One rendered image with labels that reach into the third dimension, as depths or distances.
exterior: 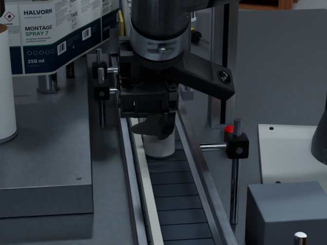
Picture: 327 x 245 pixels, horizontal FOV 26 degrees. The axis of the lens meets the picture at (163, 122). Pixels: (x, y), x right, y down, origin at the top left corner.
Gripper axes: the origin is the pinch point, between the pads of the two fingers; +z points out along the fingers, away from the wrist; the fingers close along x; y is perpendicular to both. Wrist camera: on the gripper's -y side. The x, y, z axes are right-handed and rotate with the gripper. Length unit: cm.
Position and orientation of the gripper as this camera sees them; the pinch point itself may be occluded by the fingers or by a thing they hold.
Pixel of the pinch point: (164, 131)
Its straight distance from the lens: 109.5
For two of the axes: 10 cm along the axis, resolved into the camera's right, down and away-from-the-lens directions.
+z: -0.6, 6.0, 8.0
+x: 1.0, 8.0, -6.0
